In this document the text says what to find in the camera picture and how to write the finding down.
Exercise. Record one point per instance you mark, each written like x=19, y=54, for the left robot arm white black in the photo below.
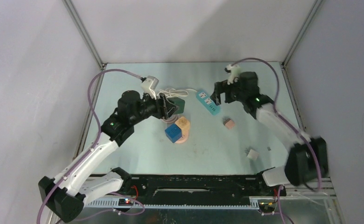
x=70, y=191

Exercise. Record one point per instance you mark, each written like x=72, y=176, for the small white plug adapter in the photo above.
x=252, y=154

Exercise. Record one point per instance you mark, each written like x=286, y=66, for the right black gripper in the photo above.
x=220, y=87

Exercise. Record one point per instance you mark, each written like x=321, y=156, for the pink round power socket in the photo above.
x=184, y=137

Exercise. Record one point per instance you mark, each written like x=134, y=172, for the small pink plug adapter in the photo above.
x=228, y=123

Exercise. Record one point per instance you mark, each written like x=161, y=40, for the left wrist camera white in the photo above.
x=149, y=85

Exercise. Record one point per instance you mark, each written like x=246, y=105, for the yellow cube plug adapter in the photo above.
x=183, y=124

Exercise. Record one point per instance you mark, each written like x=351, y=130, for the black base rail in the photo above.
x=198, y=189

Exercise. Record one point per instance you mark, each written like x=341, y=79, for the green cube plug adapter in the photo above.
x=180, y=104

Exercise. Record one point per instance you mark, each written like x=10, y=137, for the grey slotted cable duct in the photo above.
x=124, y=203

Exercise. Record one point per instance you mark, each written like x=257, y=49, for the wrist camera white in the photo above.
x=149, y=85
x=234, y=72

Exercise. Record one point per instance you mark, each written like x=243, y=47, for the blue cube plug adapter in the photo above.
x=173, y=133

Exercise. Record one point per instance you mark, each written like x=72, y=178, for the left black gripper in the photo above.
x=164, y=108

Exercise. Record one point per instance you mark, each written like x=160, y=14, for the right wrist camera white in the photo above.
x=234, y=72

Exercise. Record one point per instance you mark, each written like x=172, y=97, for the teal power strip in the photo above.
x=203, y=97

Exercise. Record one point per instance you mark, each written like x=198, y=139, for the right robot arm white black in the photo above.
x=307, y=156

